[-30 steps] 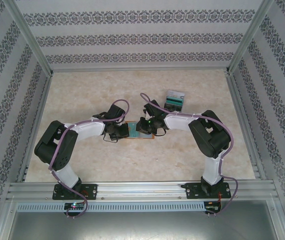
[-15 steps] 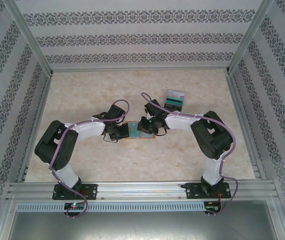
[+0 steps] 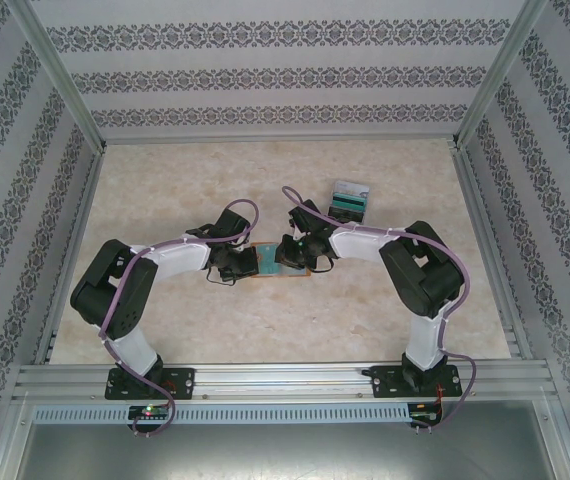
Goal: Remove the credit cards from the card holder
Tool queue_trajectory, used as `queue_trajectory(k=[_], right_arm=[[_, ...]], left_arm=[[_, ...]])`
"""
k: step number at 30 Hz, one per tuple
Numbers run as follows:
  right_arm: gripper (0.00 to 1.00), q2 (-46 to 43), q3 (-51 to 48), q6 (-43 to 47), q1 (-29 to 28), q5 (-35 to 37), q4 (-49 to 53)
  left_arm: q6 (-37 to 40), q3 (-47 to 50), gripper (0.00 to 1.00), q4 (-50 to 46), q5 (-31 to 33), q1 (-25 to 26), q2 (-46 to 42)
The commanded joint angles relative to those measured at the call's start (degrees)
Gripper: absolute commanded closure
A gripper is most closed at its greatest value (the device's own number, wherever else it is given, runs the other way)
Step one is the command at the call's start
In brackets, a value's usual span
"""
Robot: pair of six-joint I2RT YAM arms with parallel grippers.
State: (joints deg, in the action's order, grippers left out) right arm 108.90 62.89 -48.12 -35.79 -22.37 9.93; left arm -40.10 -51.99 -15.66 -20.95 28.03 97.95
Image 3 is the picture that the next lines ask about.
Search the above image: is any orange card holder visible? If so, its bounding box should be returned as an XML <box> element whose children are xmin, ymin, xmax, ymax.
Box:
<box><xmin>244</xmin><ymin>242</ymin><xmax>312</xmax><ymax>280</ymax></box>

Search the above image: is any teal card with black stripe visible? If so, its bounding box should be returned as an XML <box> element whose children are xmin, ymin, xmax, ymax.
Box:
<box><xmin>332</xmin><ymin>193</ymin><xmax>369</xmax><ymax>210</ymax></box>

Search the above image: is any pale grey plastic card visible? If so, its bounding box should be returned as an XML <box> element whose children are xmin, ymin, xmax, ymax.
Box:
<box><xmin>334</xmin><ymin>179</ymin><xmax>369</xmax><ymax>195</ymax></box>

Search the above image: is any circuit board with green light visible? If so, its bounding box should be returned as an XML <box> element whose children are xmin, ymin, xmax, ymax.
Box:
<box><xmin>128</xmin><ymin>404</ymin><xmax>172</xmax><ymax>420</ymax></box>

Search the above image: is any grey metal sheet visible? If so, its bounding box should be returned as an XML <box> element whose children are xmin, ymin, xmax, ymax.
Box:
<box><xmin>0</xmin><ymin>424</ymin><xmax>570</xmax><ymax>480</ymax></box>

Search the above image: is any small dark circuit board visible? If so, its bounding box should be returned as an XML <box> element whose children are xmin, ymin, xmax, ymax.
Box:
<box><xmin>409</xmin><ymin>402</ymin><xmax>444</xmax><ymax>426</ymax></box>

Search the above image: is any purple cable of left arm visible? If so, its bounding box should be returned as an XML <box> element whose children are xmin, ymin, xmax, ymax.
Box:
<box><xmin>98</xmin><ymin>198</ymin><xmax>261</xmax><ymax>439</ymax></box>

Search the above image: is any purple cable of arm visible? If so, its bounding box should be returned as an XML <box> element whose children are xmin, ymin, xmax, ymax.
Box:
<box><xmin>98</xmin><ymin>198</ymin><xmax>261</xmax><ymax>439</ymax></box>
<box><xmin>282</xmin><ymin>185</ymin><xmax>476</xmax><ymax>431</ymax></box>

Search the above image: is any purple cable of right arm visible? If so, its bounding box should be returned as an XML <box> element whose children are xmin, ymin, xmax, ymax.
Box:
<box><xmin>282</xmin><ymin>185</ymin><xmax>476</xmax><ymax>431</ymax></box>

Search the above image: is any aluminium mounting rail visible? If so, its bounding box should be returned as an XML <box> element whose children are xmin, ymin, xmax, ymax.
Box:
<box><xmin>12</xmin><ymin>363</ymin><xmax>554</xmax><ymax>401</ymax></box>

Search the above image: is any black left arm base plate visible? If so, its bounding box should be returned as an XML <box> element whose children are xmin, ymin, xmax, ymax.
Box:
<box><xmin>104</xmin><ymin>367</ymin><xmax>197</xmax><ymax>401</ymax></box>

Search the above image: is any slotted grey cable duct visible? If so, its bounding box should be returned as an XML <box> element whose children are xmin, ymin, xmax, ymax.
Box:
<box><xmin>32</xmin><ymin>403</ymin><xmax>411</xmax><ymax>424</ymax></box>

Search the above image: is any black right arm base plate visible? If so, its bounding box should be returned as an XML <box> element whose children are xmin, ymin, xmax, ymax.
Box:
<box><xmin>368</xmin><ymin>364</ymin><xmax>462</xmax><ymax>400</ymax></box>

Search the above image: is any aluminium side rail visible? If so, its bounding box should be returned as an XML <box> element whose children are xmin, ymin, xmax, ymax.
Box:
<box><xmin>34</xmin><ymin>149</ymin><xmax>106</xmax><ymax>366</ymax></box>
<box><xmin>452</xmin><ymin>147</ymin><xmax>534</xmax><ymax>359</ymax></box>

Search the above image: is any aluminium frame post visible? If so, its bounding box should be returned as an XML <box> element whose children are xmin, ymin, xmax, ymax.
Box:
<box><xmin>449</xmin><ymin>0</ymin><xmax>549</xmax><ymax>149</ymax></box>
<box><xmin>4</xmin><ymin>0</ymin><xmax>109</xmax><ymax>151</ymax></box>

